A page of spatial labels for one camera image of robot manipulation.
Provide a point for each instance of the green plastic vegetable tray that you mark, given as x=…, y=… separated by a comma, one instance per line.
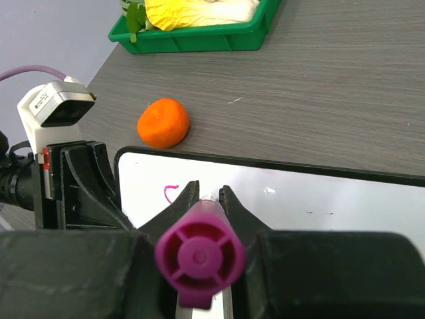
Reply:
x=235, y=37

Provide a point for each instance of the green long vegetable stalks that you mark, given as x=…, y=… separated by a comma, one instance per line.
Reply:
x=136, y=19

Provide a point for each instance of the small white whiteboard black frame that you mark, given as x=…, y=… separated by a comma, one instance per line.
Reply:
x=283, y=196

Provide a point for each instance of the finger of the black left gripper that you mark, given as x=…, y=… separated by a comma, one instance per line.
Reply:
x=89, y=197

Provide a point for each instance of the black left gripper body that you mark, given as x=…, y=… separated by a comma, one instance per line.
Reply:
x=32, y=182

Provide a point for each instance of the white marker with magenta cap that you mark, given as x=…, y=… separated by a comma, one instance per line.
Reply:
x=200, y=255

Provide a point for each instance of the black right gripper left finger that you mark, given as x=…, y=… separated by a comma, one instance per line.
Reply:
x=90, y=274

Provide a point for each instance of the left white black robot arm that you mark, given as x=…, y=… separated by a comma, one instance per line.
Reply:
x=67, y=185

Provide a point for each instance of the yellow white napa cabbage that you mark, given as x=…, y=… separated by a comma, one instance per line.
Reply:
x=171, y=15

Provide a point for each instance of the orange mandarin fruit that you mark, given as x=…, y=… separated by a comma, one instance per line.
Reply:
x=163, y=124

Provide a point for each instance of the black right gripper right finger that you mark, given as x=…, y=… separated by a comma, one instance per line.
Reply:
x=322, y=274

